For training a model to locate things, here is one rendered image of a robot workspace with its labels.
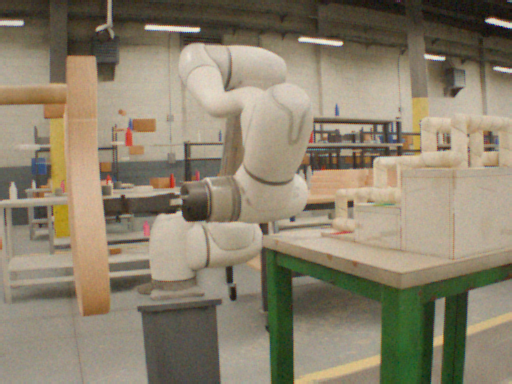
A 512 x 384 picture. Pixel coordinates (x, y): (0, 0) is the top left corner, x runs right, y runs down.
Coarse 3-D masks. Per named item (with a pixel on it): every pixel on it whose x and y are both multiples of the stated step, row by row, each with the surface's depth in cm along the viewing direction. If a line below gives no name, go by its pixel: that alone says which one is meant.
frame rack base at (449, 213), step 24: (480, 168) 88; (504, 168) 91; (408, 192) 95; (432, 192) 89; (456, 192) 84; (480, 192) 88; (504, 192) 92; (408, 216) 95; (432, 216) 89; (456, 216) 84; (480, 216) 88; (504, 216) 92; (408, 240) 95; (432, 240) 89; (456, 240) 85; (480, 240) 88; (504, 240) 92
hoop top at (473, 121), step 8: (456, 120) 86; (464, 120) 86; (472, 120) 87; (480, 120) 89; (488, 120) 90; (496, 120) 92; (504, 120) 93; (472, 128) 89; (480, 128) 90; (488, 128) 91; (496, 128) 92; (504, 128) 93
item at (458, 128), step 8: (456, 128) 87; (464, 128) 86; (456, 136) 87; (464, 136) 86; (456, 144) 87; (464, 144) 86; (464, 152) 86; (464, 160) 87; (456, 168) 87; (464, 168) 87
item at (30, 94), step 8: (0, 88) 67; (8, 88) 68; (16, 88) 69; (24, 88) 69; (32, 88) 70; (40, 88) 70; (48, 88) 71; (56, 88) 71; (64, 88) 72; (0, 96) 67; (8, 96) 68; (16, 96) 68; (24, 96) 69; (32, 96) 70; (40, 96) 70; (48, 96) 71; (56, 96) 71; (64, 96) 72; (0, 104) 68; (8, 104) 69; (16, 104) 69; (24, 104) 70; (32, 104) 71; (48, 104) 72
